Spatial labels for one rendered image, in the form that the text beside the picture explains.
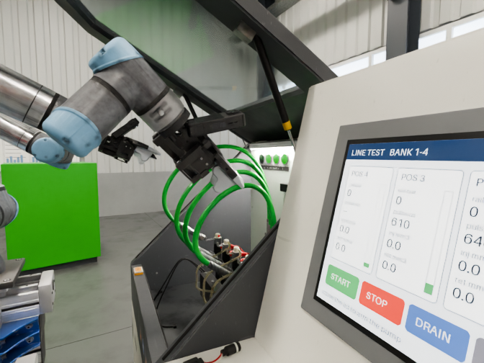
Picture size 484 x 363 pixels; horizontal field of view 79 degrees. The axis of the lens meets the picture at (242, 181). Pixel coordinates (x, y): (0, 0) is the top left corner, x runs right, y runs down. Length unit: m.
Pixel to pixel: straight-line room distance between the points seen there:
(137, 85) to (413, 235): 0.46
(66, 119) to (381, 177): 0.47
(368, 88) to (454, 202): 0.25
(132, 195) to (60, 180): 3.53
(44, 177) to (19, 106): 3.48
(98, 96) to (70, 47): 7.17
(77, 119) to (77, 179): 3.64
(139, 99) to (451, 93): 0.45
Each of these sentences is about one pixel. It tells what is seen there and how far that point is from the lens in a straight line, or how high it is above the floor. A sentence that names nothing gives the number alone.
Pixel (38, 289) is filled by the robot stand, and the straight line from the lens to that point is 1.13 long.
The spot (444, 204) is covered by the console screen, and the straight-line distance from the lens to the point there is 0.43.
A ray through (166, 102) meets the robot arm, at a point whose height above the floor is 1.48.
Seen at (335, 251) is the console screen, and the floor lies 1.23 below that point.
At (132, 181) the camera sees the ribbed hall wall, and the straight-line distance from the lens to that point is 7.42.
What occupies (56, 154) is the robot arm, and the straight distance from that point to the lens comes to 1.03.
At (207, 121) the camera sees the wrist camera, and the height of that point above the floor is 1.45.
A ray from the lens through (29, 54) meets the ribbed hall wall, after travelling 7.63.
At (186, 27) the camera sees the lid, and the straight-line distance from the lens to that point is 0.88.
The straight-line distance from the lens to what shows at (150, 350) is 0.79.
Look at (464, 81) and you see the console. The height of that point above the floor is 1.48.
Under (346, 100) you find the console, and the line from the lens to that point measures 0.61.
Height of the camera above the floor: 1.39
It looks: 5 degrees down
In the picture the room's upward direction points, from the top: straight up
